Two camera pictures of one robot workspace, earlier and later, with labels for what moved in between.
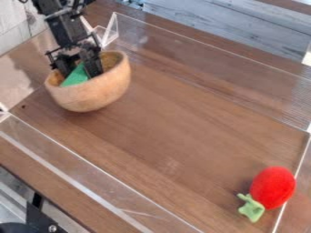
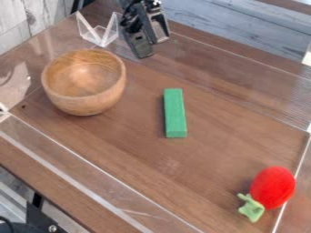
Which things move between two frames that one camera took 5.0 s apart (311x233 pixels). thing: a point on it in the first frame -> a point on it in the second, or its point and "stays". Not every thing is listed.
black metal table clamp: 37,221 stays
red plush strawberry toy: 271,190 stays
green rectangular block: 77,75 -> 173,111
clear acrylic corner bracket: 104,35 stays
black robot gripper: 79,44 -> 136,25
